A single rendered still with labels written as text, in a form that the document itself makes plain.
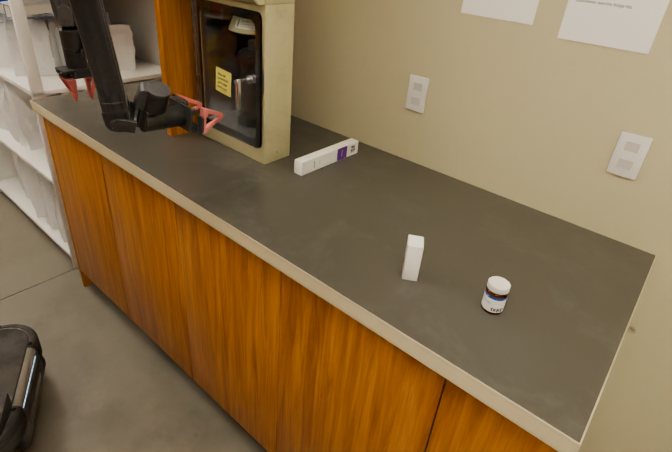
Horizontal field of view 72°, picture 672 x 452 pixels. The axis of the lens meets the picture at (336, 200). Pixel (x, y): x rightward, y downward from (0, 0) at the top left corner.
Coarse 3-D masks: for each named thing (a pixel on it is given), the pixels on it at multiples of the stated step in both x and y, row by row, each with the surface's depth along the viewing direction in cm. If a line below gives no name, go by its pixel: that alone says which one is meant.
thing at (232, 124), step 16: (208, 0) 137; (208, 16) 138; (224, 16) 134; (240, 16) 129; (256, 16) 125; (208, 32) 141; (224, 32) 136; (240, 32) 131; (256, 32) 127; (208, 48) 143; (224, 48) 138; (240, 48) 134; (256, 48) 129; (208, 64) 146; (224, 64) 141; (240, 64) 136; (256, 64) 131; (208, 80) 149; (256, 80) 134; (208, 96) 152; (224, 96) 146; (256, 96) 136; (224, 112) 149; (240, 112) 143; (256, 112) 138; (224, 128) 152; (240, 128) 146; (256, 128) 141; (256, 144) 143
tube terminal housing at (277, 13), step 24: (216, 0) 135; (288, 0) 129; (264, 24) 126; (288, 24) 132; (264, 48) 129; (288, 48) 136; (264, 72) 132; (288, 72) 139; (264, 96) 136; (288, 96) 143; (264, 120) 139; (288, 120) 147; (240, 144) 151; (264, 144) 143; (288, 144) 151
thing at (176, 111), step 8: (176, 104) 119; (184, 104) 119; (168, 112) 116; (176, 112) 117; (184, 112) 119; (192, 112) 117; (168, 120) 116; (176, 120) 117; (184, 120) 119; (192, 120) 118; (184, 128) 121; (192, 128) 119
